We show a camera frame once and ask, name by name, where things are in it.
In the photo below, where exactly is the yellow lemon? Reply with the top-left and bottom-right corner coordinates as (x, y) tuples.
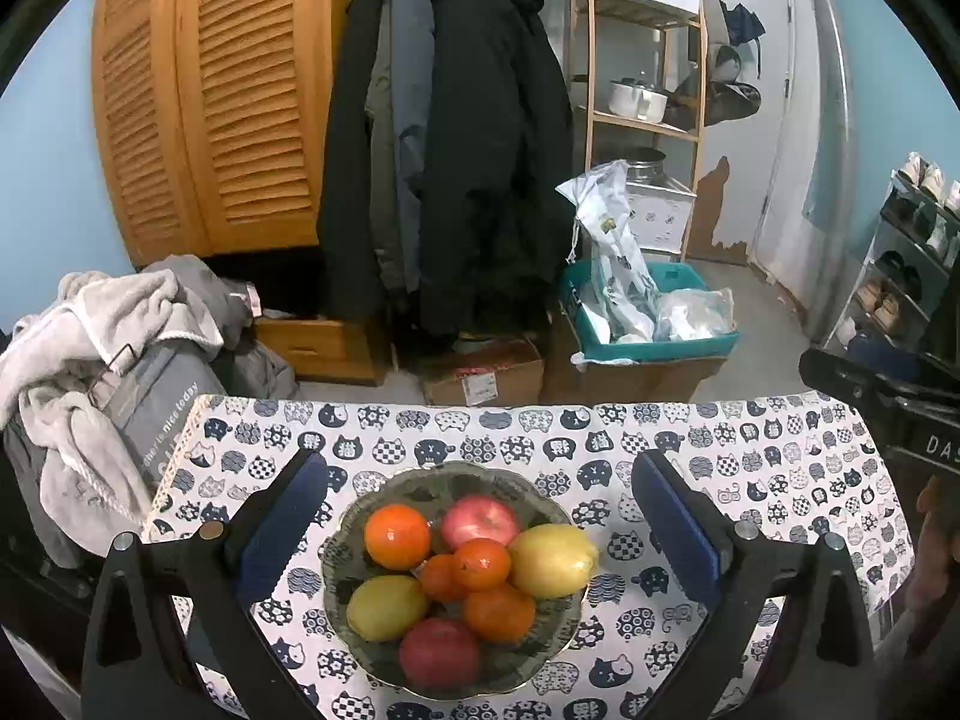
(508, 523), (599, 600)
(347, 575), (430, 642)

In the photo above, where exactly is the large orange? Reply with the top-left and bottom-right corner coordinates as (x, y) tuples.
(363, 504), (431, 572)

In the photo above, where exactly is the dark red apple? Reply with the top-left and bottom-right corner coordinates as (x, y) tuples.
(398, 617), (482, 691)

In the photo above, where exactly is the small tangerine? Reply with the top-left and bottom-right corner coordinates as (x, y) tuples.
(452, 538), (511, 592)
(416, 554), (467, 603)

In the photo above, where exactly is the right hand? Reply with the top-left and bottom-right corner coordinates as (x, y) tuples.
(907, 476), (958, 613)

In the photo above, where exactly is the shoe rack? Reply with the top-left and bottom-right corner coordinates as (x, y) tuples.
(825, 151), (958, 383)

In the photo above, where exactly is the cat pattern tablecloth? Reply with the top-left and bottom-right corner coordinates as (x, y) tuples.
(143, 392), (914, 718)

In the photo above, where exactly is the clear plastic bag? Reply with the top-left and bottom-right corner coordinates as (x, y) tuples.
(654, 288), (737, 341)

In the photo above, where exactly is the teal cardboard box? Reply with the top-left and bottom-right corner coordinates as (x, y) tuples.
(562, 262), (740, 364)

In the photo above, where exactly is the green glass fruit bowl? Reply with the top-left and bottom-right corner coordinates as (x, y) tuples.
(320, 461), (599, 700)

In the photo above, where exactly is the white drawer cabinet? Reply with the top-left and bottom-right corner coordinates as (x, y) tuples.
(626, 177), (697, 257)

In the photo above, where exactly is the pile of grey clothes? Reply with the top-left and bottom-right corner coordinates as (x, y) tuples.
(2, 255), (298, 571)

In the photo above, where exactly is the white printed plastic bag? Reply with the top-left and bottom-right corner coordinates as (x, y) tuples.
(555, 160), (659, 343)

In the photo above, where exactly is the brown cardboard box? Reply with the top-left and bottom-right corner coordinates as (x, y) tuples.
(420, 338), (544, 406)

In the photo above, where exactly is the wooden drawer base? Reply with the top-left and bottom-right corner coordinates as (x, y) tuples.
(254, 319), (391, 385)

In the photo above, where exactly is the white pot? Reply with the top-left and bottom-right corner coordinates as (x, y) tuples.
(607, 78), (669, 124)

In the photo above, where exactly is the black hanging coat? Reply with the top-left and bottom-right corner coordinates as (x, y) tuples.
(316, 0), (573, 349)

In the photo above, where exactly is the wooden shelf unit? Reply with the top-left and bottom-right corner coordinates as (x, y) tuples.
(568, 0), (709, 260)

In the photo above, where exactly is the grey hanging jacket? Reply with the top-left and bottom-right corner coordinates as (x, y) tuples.
(364, 0), (434, 293)

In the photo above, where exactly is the wooden louvered wardrobe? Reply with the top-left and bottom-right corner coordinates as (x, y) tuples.
(91, 0), (350, 266)

